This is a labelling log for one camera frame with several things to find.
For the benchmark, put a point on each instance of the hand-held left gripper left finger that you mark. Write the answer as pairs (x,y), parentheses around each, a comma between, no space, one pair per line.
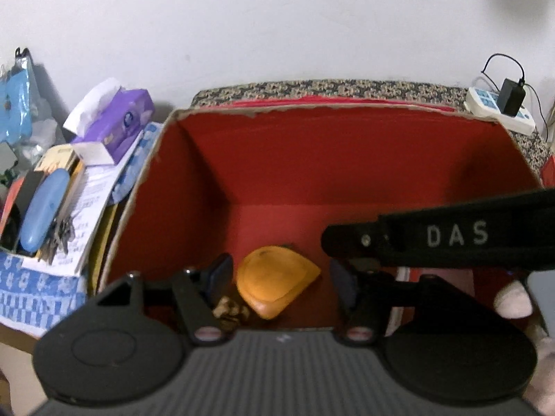
(219,273)

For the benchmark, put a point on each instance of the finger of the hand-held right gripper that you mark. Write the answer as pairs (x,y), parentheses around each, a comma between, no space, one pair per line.
(347,238)

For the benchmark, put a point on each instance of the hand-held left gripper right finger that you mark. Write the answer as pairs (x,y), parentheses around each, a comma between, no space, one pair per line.
(342,281)

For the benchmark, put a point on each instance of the brown pine cone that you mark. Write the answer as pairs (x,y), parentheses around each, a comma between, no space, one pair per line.
(230,310)

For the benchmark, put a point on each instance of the orange rounded wooden block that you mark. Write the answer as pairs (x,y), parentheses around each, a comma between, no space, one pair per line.
(273,281)

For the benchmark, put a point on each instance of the red cardboard box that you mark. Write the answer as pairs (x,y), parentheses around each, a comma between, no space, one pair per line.
(303,160)

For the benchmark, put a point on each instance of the person's right hand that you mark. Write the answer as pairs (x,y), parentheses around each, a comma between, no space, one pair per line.
(514,301)

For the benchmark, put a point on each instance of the white power strip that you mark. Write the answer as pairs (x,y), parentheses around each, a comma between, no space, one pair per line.
(481,102)

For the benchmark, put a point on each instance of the stack of papers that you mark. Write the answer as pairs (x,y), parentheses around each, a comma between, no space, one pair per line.
(93,199)

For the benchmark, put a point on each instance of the black power adapter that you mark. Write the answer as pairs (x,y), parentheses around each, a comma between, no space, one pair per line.
(511,97)

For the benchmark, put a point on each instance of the bunch of keys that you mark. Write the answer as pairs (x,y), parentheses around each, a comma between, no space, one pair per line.
(63,236)

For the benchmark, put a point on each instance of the purple tissue box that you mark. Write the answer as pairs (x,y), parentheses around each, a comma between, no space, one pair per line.
(125,125)

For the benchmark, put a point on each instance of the blue glasses case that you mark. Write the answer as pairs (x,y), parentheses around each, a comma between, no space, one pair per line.
(43,208)

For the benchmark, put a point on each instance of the blue white checkered cloth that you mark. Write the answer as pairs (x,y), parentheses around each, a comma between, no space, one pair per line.
(26,290)

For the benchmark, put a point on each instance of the blue plastic bag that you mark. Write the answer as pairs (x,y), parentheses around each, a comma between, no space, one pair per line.
(15,91)

